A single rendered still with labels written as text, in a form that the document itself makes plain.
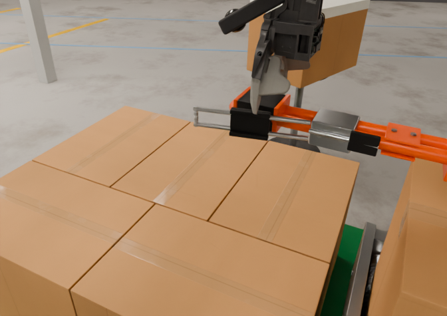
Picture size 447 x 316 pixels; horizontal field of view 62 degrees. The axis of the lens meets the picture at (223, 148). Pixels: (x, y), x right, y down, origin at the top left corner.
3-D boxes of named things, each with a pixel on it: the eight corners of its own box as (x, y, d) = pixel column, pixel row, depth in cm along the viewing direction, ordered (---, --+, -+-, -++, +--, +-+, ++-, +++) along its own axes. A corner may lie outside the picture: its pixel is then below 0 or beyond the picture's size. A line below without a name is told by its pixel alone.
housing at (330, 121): (355, 137, 66) (360, 114, 64) (348, 155, 61) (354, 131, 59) (316, 128, 69) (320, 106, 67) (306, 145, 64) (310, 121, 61)
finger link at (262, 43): (258, 76, 55) (274, 20, 55) (248, 74, 56) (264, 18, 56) (265, 86, 59) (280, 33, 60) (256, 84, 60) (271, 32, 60)
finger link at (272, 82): (279, 116, 55) (296, 56, 55) (242, 108, 57) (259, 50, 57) (283, 120, 57) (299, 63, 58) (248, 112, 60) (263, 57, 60)
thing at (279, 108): (288, 118, 72) (291, 94, 69) (275, 134, 66) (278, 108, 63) (247, 109, 75) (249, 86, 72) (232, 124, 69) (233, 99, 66)
